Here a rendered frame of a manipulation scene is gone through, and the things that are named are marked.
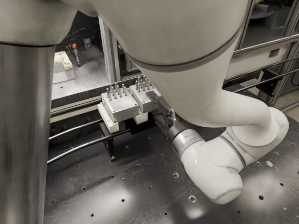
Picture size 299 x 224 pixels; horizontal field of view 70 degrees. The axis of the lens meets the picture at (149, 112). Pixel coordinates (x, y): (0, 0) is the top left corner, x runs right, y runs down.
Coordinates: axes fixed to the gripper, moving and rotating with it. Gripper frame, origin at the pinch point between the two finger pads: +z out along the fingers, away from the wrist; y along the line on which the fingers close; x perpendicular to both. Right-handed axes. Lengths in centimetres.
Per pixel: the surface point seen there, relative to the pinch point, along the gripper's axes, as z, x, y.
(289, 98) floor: 45, -191, -91
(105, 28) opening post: 18.4, 9.5, 22.9
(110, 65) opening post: 18.4, 9.3, 8.9
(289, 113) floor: 29, -170, -91
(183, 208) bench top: -30.4, 3.6, -22.4
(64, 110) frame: 108, 33, -73
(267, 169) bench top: -32, -34, -22
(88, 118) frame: 32.6, 21.1, -25.7
